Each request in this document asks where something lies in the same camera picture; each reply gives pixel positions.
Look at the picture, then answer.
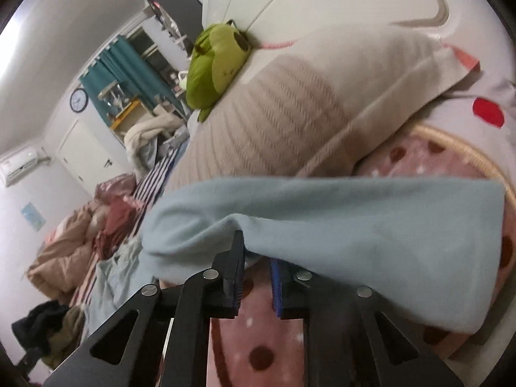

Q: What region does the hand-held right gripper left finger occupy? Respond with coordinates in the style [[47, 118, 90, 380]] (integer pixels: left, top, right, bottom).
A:
[[42, 230, 246, 387]]

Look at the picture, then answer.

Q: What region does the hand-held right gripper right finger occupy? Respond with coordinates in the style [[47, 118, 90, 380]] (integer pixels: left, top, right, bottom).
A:
[[270, 259, 464, 387]]

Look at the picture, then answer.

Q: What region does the light blue small garment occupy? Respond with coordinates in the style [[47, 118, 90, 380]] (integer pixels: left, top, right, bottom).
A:
[[139, 176, 506, 334]]

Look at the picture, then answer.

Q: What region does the dark clothes pile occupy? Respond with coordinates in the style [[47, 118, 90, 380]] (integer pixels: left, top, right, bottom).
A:
[[11, 300, 86, 370]]

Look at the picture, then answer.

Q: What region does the pale blue cloth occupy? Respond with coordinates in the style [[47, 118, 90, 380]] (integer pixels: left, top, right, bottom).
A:
[[84, 236, 156, 339]]

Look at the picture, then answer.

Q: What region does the striped bed sheet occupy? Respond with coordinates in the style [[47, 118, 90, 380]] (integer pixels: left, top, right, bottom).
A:
[[69, 145, 190, 307]]

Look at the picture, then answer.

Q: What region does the red cloth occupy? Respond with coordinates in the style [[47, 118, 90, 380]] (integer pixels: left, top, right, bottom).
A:
[[94, 173, 146, 259]]

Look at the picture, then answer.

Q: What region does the white bedding pile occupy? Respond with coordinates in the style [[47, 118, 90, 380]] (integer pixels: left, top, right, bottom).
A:
[[123, 109, 190, 172]]

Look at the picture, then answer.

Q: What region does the beige knitted pillow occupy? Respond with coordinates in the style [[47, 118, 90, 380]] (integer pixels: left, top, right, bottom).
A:
[[163, 24, 481, 194]]

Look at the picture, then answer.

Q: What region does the beige duvet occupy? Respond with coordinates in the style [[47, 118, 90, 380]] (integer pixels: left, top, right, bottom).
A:
[[26, 199, 106, 297]]

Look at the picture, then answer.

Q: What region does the pink dotted blanket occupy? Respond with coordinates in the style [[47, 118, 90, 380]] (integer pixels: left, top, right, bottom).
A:
[[159, 81, 516, 387]]

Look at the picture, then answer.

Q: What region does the white door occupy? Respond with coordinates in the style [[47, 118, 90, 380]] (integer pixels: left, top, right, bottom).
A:
[[59, 119, 114, 186]]

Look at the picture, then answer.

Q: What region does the green plush toy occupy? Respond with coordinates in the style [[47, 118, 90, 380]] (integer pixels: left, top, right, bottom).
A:
[[185, 19, 251, 122]]

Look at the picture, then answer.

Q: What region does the teal curtain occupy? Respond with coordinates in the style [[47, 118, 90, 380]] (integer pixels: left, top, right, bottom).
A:
[[80, 36, 190, 127]]

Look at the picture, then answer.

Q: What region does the white air conditioner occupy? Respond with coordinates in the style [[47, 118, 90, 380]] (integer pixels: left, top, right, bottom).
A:
[[0, 148, 46, 187]]

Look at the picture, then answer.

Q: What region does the white headboard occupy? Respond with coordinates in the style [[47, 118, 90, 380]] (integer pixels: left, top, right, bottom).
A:
[[202, 0, 501, 65]]

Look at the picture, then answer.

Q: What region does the blue wall poster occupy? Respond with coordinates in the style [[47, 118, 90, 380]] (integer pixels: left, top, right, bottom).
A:
[[21, 202, 47, 232]]

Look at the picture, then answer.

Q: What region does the round wall clock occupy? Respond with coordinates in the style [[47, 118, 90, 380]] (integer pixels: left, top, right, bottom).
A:
[[70, 88, 89, 113]]

